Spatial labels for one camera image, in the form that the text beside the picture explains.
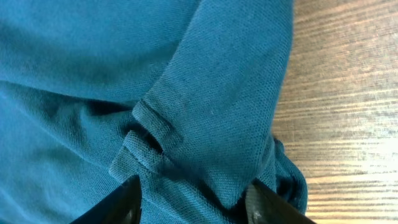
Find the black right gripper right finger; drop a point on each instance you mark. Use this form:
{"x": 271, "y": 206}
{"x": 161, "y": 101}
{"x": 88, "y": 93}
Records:
{"x": 263, "y": 206}

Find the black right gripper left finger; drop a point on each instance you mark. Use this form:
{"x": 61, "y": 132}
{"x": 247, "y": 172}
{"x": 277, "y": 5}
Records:
{"x": 122, "y": 206}

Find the blue polo shirt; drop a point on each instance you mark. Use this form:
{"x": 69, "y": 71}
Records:
{"x": 180, "y": 93}

